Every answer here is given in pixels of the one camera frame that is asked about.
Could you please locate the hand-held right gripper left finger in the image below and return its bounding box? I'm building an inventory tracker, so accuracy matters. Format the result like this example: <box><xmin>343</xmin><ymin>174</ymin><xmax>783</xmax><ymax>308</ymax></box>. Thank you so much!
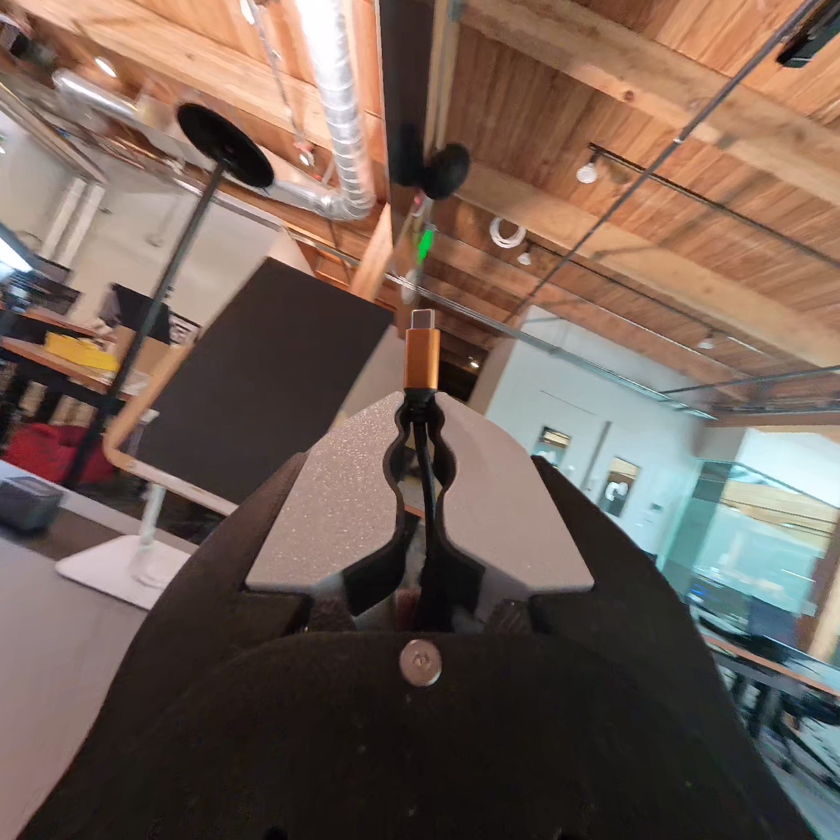
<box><xmin>245</xmin><ymin>391</ymin><xmax>409</xmax><ymax>618</ymax></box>

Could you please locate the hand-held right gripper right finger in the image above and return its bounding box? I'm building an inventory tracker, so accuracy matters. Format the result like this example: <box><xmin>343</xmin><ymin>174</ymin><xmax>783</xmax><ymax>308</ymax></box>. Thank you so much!
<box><xmin>416</xmin><ymin>391</ymin><xmax>596</xmax><ymax>634</ymax></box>

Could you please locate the orange plug usb-c cable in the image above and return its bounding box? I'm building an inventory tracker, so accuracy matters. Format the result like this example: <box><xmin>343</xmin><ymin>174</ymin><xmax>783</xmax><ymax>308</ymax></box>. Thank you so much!
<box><xmin>402</xmin><ymin>308</ymin><xmax>442</xmax><ymax>631</ymax></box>

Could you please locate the black panel board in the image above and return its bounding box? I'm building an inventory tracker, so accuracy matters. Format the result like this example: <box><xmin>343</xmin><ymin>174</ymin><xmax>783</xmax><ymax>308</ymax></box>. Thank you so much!
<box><xmin>134</xmin><ymin>258</ymin><xmax>395</xmax><ymax>488</ymax></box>

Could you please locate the white desk stand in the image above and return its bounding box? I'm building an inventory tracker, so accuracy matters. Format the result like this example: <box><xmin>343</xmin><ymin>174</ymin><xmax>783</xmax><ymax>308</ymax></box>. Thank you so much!
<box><xmin>56</xmin><ymin>341</ymin><xmax>238</xmax><ymax>611</ymax></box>

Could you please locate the glass partition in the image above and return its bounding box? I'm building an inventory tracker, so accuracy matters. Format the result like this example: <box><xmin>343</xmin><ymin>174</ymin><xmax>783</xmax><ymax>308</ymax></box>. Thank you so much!
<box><xmin>663</xmin><ymin>459</ymin><xmax>840</xmax><ymax>631</ymax></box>

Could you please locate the black monitor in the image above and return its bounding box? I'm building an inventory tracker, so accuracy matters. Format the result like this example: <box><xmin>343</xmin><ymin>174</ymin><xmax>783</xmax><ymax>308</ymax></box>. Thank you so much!
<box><xmin>108</xmin><ymin>282</ymin><xmax>173</xmax><ymax>347</ymax></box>

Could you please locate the wooden desk with black legs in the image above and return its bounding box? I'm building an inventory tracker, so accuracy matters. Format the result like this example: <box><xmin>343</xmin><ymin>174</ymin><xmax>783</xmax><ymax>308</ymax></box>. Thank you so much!
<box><xmin>699</xmin><ymin>626</ymin><xmax>840</xmax><ymax>775</ymax></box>

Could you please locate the yellow box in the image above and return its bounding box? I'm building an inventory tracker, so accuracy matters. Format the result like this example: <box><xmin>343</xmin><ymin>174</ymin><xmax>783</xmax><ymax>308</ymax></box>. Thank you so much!
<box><xmin>42</xmin><ymin>330</ymin><xmax>122</xmax><ymax>374</ymax></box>

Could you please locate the grey box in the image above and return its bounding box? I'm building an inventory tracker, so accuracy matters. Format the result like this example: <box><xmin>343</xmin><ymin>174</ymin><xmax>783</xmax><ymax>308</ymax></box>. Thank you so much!
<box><xmin>0</xmin><ymin>477</ymin><xmax>64</xmax><ymax>534</ymax></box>

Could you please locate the black dome ceiling fixture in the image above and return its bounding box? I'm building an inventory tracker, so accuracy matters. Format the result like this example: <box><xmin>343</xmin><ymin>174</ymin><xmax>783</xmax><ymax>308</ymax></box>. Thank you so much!
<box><xmin>420</xmin><ymin>142</ymin><xmax>471</xmax><ymax>202</ymax></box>

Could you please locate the long metal sprinkler pipe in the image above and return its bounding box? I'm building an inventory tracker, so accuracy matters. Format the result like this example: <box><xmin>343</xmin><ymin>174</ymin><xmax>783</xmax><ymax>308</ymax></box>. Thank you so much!
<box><xmin>525</xmin><ymin>0</ymin><xmax>824</xmax><ymax>309</ymax></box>

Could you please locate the black disc stand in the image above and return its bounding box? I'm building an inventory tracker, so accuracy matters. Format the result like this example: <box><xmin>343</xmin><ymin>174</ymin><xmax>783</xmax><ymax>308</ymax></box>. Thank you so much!
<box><xmin>66</xmin><ymin>103</ymin><xmax>277</xmax><ymax>487</ymax></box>

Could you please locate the thin metal ceiling pipe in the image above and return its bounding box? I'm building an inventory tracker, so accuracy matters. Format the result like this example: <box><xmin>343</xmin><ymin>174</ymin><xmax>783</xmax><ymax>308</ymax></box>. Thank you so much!
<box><xmin>251</xmin><ymin>0</ymin><xmax>311</xmax><ymax>165</ymax></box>

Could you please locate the large framed wall picture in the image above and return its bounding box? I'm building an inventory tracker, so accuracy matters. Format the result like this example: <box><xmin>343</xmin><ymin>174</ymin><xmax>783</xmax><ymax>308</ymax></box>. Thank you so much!
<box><xmin>604</xmin><ymin>456</ymin><xmax>642</xmax><ymax>517</ymax></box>

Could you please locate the silver ventilation duct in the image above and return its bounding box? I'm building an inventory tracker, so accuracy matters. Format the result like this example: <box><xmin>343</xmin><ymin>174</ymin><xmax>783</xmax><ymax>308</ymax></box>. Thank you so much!
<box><xmin>51</xmin><ymin>0</ymin><xmax>385</xmax><ymax>223</ymax></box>

